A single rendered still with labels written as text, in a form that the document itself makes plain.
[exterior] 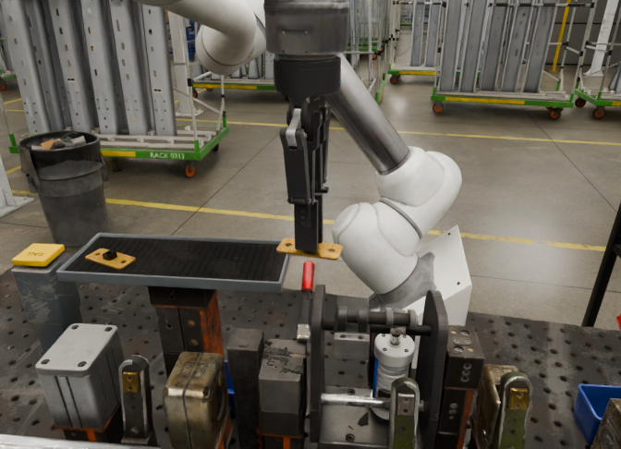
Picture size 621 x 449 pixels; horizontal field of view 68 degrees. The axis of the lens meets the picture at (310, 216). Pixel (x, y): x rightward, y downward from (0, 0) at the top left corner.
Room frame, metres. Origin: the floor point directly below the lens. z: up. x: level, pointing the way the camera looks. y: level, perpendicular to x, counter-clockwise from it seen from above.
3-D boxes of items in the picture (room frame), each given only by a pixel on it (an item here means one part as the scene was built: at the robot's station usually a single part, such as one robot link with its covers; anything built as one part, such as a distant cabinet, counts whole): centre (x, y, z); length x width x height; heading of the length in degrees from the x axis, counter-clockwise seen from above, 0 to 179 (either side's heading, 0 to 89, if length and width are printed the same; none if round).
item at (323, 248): (0.53, 0.00, 1.27); 0.08 x 0.04 x 0.01; 73
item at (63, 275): (0.68, 0.22, 1.16); 0.37 x 0.14 x 0.02; 85
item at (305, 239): (0.52, 0.01, 1.30); 0.03 x 0.01 x 0.07; 73
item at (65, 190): (2.95, 1.67, 0.36); 0.54 x 0.50 x 0.73; 168
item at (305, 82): (0.53, 0.00, 1.46); 0.08 x 0.07 x 0.09; 163
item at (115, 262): (0.68, 0.34, 1.17); 0.08 x 0.04 x 0.01; 65
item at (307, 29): (0.53, 0.00, 1.54); 0.09 x 0.09 x 0.06
